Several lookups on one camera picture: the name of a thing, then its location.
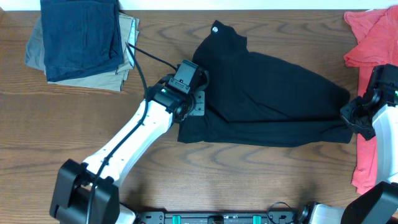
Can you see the folded navy blue garment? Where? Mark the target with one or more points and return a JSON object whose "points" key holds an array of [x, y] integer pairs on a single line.
{"points": [[81, 38]]}

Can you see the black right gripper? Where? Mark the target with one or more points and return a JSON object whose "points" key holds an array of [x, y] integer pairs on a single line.
{"points": [[346, 112]]}

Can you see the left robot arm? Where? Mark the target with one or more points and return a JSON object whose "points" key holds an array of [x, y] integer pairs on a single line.
{"points": [[88, 192]]}

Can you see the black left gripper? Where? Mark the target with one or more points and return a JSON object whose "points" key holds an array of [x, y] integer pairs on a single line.
{"points": [[201, 110]]}

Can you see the folded khaki garment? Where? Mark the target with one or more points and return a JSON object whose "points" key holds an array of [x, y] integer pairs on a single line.
{"points": [[34, 57]]}

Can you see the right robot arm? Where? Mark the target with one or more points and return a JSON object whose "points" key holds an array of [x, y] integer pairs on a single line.
{"points": [[373, 115]]}

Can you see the coral red t-shirt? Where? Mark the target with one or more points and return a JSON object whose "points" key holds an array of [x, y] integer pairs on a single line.
{"points": [[376, 34]]}

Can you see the black t-shirt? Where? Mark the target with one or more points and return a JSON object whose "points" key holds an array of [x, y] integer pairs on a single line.
{"points": [[261, 100]]}

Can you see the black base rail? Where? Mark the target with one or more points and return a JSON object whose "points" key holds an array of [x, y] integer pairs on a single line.
{"points": [[273, 217]]}

